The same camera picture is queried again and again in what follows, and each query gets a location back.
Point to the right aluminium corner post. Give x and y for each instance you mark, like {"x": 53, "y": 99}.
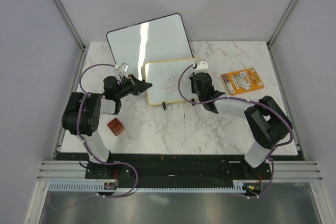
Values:
{"x": 286, "y": 14}

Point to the red wooden block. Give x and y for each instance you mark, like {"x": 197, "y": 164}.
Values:
{"x": 115, "y": 126}

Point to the aluminium rail frame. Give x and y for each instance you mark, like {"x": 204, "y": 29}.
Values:
{"x": 279, "y": 200}

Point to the yellow framed whiteboard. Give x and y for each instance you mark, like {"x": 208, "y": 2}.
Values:
{"x": 164, "y": 76}

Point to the left aluminium corner post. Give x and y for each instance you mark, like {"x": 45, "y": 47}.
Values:
{"x": 66, "y": 18}

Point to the orange card box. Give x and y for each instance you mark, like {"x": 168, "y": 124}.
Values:
{"x": 242, "y": 81}

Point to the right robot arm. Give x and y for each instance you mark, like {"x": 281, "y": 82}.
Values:
{"x": 267, "y": 121}

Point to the black framed whiteboard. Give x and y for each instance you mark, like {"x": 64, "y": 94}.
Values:
{"x": 159, "y": 39}

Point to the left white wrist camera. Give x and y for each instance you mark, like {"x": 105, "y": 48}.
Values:
{"x": 122, "y": 69}

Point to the aluminium corner post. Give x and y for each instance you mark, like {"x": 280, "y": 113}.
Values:
{"x": 66, "y": 18}
{"x": 286, "y": 14}

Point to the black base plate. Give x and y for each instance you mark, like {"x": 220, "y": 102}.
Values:
{"x": 185, "y": 170}

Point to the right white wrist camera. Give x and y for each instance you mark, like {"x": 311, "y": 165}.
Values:
{"x": 200, "y": 66}

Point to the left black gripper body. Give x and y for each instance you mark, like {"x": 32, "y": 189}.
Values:
{"x": 126, "y": 88}

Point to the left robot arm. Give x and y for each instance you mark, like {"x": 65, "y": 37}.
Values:
{"x": 82, "y": 114}

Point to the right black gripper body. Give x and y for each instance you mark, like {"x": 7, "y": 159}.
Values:
{"x": 193, "y": 91}

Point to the white slotted cable duct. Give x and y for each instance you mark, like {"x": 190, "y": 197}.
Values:
{"x": 103, "y": 187}

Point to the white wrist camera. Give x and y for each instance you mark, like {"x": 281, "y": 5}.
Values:
{"x": 200, "y": 66}
{"x": 122, "y": 69}

